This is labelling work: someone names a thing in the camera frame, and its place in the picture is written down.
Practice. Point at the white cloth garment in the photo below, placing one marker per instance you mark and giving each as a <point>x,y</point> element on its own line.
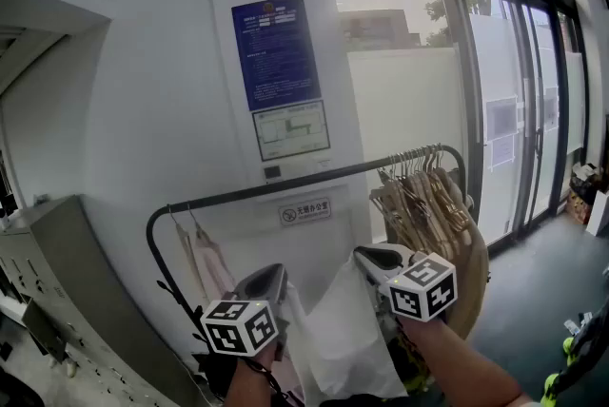
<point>342,338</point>

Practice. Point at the white board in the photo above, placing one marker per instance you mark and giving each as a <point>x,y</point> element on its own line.
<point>600,215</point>

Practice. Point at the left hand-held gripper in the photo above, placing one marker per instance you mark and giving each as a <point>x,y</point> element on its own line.
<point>238,329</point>

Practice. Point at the blue wall poster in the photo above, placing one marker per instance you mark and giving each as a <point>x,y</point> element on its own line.
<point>276,53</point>

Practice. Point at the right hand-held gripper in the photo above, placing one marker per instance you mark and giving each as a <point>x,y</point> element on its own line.
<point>423,291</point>

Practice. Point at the large glass window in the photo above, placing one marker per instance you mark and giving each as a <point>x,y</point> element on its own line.
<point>404,110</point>

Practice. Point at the framed floor plan sign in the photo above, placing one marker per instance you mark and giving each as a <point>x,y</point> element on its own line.
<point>290,131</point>

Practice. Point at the black and neon-yellow gear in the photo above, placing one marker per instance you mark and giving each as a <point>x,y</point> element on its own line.
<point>583,357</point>

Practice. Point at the grey metal cabinet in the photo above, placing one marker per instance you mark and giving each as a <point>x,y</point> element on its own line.
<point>71,291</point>

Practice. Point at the bunch of wooden hangers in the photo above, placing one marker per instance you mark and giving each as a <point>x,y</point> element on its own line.
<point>428,210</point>

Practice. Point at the white no-smoking sign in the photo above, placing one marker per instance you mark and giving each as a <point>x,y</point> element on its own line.
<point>304,211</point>

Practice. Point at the white paper door notice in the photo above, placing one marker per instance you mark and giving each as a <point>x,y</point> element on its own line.
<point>502,154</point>

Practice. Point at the pink garment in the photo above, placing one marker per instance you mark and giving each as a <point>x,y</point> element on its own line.
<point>211,262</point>

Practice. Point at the black clothes rack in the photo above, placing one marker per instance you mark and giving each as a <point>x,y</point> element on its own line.
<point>209,200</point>

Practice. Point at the white paper scrap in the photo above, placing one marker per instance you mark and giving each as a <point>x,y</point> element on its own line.
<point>573,326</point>

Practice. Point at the person's white sleeve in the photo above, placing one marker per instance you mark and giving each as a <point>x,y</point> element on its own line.
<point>528,402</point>

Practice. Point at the narrow paper door notice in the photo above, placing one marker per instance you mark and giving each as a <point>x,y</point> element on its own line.
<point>551,109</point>

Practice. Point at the grey framed door notice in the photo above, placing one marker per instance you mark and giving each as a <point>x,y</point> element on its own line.
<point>501,119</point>

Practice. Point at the small black wall panel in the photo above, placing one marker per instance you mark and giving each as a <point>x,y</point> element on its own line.
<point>272,173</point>

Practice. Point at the person's left forearm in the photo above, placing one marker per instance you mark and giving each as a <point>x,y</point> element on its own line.
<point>247,386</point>

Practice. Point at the tan garment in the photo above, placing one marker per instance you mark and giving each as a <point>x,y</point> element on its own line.
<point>473,281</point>

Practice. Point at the glass sliding door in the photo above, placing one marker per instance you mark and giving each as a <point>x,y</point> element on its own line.
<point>499,63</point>

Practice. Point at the person's right forearm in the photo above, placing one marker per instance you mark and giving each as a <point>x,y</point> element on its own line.
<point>457,367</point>

